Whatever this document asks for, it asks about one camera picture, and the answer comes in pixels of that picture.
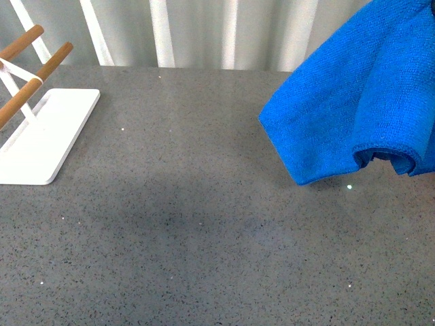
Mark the blue microfiber cloth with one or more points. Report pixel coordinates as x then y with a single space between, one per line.
366 93

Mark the white pleated curtain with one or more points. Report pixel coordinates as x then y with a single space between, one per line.
236 35

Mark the white wooden-bar towel rack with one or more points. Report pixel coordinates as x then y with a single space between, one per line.
37 149

